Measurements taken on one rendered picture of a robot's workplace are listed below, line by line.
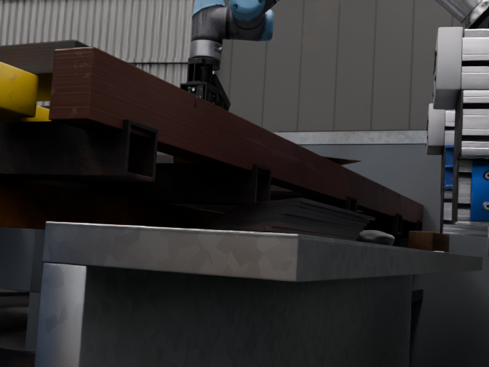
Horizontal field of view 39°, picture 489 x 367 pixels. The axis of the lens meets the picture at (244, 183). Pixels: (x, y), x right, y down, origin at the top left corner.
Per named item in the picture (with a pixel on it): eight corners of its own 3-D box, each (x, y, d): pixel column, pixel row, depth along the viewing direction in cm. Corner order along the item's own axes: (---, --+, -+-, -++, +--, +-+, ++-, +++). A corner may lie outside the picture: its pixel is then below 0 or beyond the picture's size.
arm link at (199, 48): (199, 49, 169) (229, 47, 166) (198, 68, 169) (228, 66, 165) (185, 41, 162) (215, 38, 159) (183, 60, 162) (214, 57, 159)
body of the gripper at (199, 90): (177, 108, 160) (180, 57, 161) (194, 115, 167) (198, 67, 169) (206, 107, 157) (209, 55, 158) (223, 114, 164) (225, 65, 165)
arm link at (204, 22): (227, -6, 161) (191, -7, 161) (224, 40, 160) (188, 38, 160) (229, 6, 169) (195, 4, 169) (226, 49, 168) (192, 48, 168)
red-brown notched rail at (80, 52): (48, 119, 57) (54, 49, 58) (409, 224, 205) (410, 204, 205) (87, 118, 56) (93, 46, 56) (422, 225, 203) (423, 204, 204)
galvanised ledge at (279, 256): (42, 261, 51) (45, 221, 51) (396, 264, 169) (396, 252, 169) (295, 282, 43) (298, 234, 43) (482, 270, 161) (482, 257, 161)
